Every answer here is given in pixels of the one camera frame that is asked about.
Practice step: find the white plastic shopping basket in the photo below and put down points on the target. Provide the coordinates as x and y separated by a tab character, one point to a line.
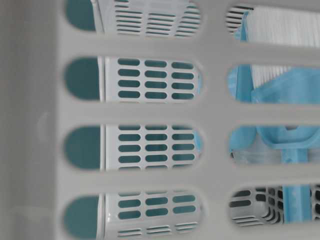
37	113

